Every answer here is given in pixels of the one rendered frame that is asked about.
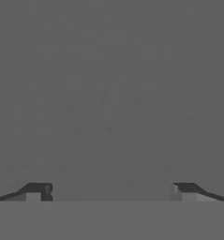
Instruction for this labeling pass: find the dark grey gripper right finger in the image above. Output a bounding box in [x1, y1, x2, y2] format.
[170, 182, 224, 203]

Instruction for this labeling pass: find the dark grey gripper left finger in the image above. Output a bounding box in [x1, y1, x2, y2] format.
[0, 182, 53, 203]

